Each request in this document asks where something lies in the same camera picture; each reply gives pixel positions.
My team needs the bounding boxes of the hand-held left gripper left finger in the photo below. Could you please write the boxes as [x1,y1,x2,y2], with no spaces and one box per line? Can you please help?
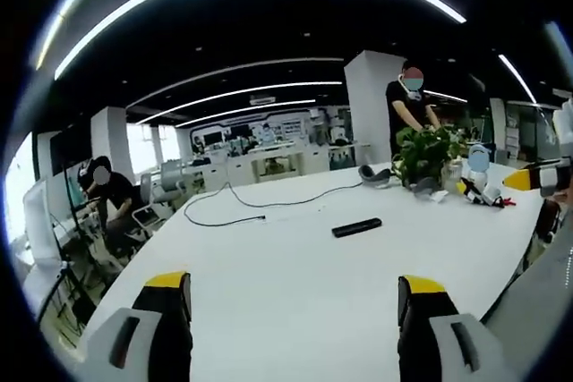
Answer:
[82,270,194,382]

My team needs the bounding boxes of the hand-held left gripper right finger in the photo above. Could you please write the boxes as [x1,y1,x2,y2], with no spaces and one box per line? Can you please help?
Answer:
[397,274,521,382]

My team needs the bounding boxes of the black remote control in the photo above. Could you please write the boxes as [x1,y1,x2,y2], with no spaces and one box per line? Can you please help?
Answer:
[331,216,383,239]

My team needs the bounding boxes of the short ceiling light strip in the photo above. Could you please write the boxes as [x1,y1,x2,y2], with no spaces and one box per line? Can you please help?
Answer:
[497,54,538,106]

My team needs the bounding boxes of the spare hand-held gripper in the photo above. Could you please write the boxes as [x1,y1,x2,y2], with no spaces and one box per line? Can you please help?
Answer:
[455,178,517,209]

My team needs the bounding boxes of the small white blue toy robot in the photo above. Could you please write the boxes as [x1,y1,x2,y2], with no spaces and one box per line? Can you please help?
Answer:
[460,144,492,191]

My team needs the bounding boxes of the white office chair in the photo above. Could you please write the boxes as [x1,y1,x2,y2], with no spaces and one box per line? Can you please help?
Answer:
[158,160,188,196]
[132,204,167,240]

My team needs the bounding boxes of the grey neck-worn device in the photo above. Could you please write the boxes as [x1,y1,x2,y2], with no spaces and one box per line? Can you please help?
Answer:
[411,176,440,198]
[357,163,393,189]

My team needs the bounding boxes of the potted green plant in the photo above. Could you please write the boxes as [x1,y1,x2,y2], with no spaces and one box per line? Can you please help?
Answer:
[392,125,467,191]

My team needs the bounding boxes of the black folding stand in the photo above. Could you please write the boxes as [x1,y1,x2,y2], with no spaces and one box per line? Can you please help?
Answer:
[62,166,127,278]

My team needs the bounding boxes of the white counter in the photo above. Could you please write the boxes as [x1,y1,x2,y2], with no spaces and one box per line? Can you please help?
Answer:
[203,142,331,184]

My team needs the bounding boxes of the long black cable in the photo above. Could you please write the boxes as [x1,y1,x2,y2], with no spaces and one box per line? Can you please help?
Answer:
[184,181,391,227]

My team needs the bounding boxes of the black wall monitor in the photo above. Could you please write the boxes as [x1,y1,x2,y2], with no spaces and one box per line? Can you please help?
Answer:
[48,128,93,175]

